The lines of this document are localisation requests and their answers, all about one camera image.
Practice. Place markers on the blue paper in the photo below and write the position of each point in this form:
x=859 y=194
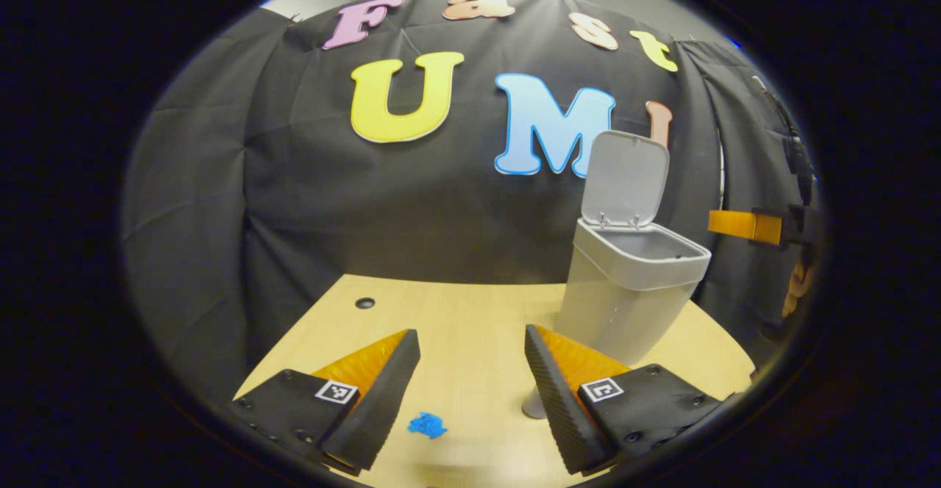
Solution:
x=427 y=425

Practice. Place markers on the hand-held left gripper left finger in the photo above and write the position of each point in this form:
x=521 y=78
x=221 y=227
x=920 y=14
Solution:
x=378 y=403

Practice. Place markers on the round black desk grommet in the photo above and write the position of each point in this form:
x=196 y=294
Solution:
x=365 y=302

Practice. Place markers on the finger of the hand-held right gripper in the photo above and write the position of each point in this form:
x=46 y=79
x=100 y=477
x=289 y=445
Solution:
x=742 y=225

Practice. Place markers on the wooden desktop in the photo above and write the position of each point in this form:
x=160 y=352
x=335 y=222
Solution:
x=456 y=341

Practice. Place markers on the white desktop garbage bin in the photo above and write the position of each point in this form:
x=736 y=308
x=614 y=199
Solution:
x=625 y=297

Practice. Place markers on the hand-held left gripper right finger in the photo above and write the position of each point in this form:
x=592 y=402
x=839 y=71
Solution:
x=562 y=411

